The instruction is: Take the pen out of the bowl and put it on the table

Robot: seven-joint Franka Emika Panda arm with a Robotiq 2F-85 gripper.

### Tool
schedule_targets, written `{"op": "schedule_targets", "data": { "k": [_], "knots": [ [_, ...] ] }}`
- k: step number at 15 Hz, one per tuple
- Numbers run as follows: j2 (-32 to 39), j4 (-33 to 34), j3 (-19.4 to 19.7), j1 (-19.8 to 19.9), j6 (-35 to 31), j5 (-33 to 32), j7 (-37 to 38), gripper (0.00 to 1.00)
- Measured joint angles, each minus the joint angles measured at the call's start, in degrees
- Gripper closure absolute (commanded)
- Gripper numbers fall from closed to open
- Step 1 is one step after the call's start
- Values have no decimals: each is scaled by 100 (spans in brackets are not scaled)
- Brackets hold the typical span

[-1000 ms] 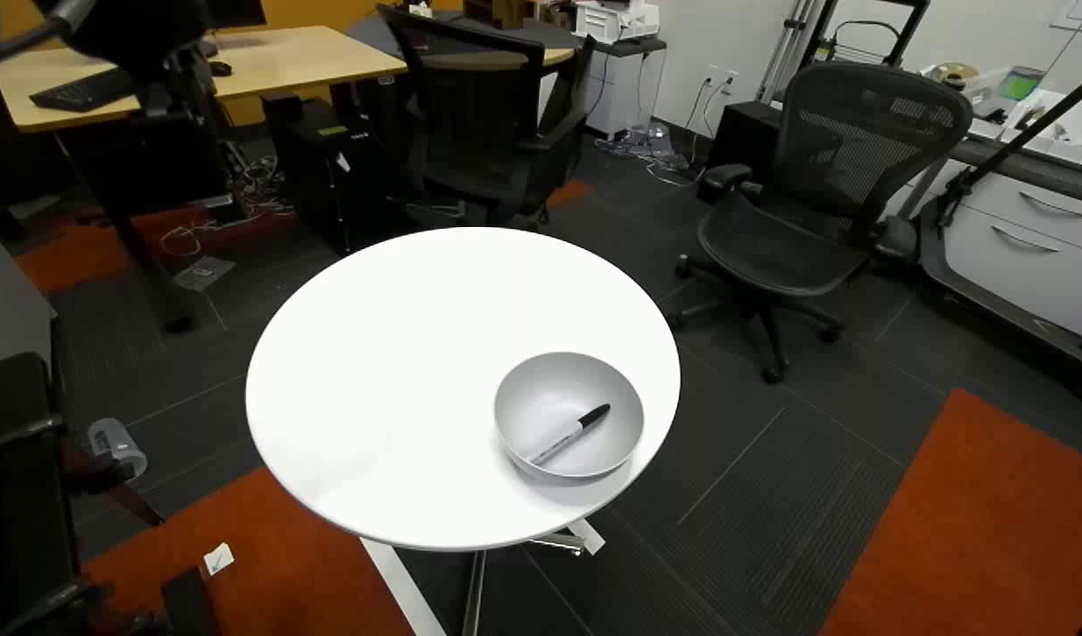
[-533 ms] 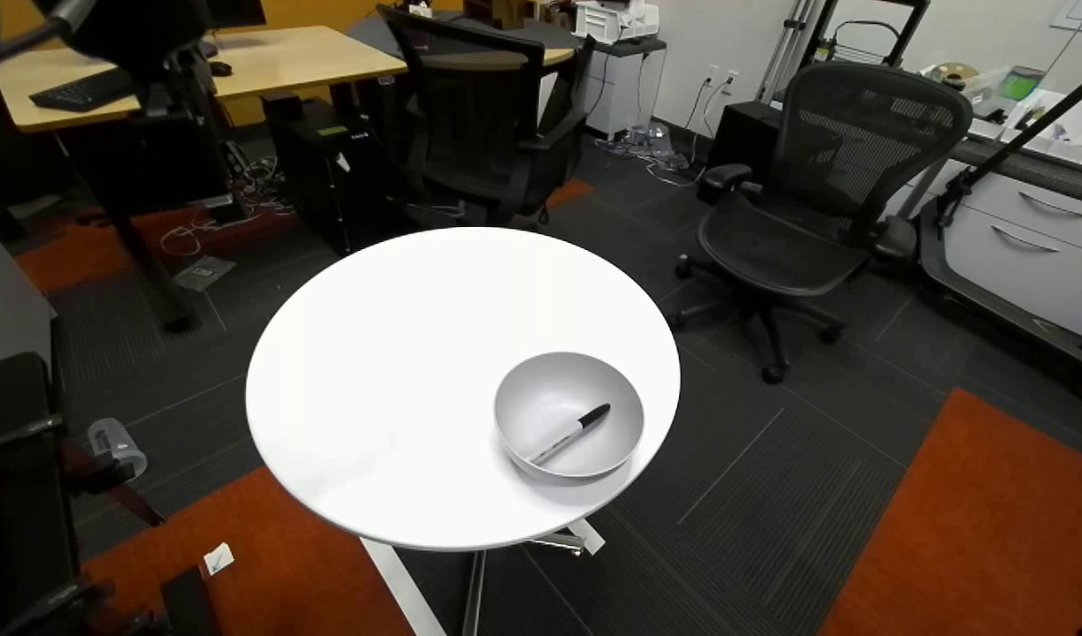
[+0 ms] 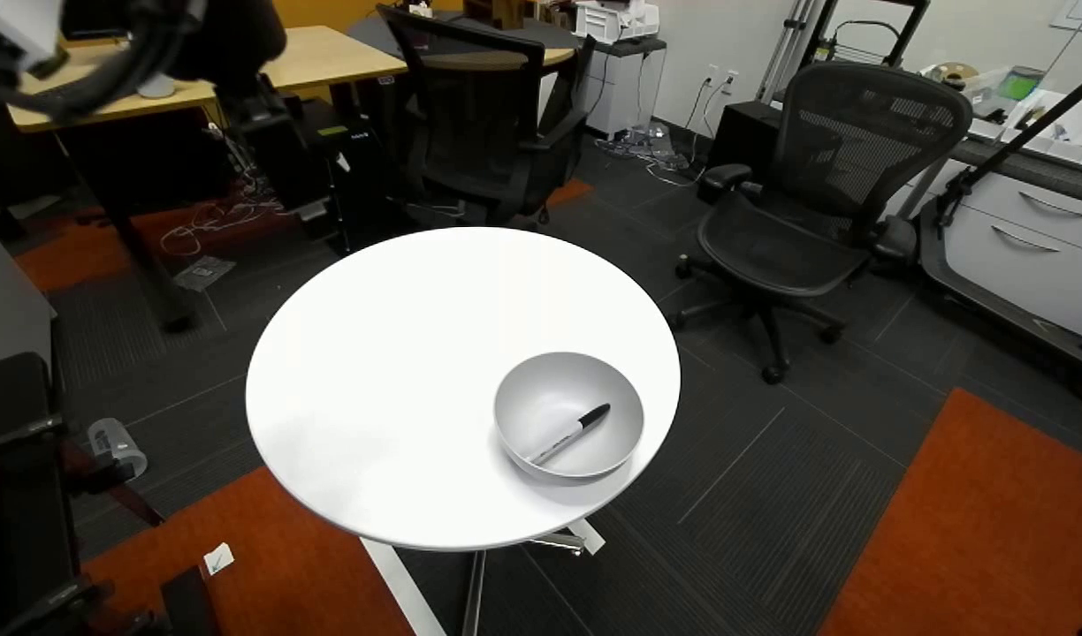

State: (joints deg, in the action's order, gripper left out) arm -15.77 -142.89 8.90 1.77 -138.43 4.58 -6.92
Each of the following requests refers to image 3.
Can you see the white pedestal cabinet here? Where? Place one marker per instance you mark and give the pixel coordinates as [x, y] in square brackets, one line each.
[625, 88]

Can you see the white table base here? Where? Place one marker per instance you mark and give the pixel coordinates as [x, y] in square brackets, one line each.
[393, 577]

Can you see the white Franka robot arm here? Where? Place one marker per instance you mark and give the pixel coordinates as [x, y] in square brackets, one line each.
[6, 28]

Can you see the black mesh office chair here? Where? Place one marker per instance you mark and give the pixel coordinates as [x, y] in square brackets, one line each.
[776, 242]

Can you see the black tripod pole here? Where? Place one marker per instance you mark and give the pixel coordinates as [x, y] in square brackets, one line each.
[1013, 144]

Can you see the green item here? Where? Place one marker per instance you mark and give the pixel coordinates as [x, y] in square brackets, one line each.
[1020, 83]

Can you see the black cabinet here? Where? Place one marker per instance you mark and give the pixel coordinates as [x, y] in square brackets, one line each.
[11, 471]

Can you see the light wooden desk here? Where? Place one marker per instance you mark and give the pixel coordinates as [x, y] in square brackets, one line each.
[316, 54]

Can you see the black box by wall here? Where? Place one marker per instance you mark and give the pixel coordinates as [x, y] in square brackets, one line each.
[749, 136]

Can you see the white drawer cabinet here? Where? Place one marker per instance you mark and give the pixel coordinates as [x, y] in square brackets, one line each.
[1038, 253]

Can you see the black padded office chair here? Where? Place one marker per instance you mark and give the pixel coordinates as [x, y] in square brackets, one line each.
[471, 108]

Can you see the black stand with rods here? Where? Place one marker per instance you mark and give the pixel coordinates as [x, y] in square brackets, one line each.
[817, 36]

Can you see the white box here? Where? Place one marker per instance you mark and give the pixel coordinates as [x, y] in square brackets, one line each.
[616, 17]

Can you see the black and grey marker pen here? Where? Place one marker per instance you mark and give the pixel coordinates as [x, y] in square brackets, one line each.
[570, 434]

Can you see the grey cylinder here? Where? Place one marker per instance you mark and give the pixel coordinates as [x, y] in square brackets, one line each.
[119, 447]

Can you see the small white tag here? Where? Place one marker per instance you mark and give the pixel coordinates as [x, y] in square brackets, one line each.
[216, 558]

